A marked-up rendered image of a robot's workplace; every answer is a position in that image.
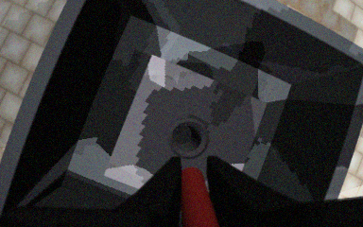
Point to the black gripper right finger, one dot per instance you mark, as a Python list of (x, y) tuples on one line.
[(241, 201)]

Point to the red peg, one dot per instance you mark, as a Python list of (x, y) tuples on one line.
[(196, 206)]

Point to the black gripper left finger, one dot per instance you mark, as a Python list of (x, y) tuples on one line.
[(156, 204)]

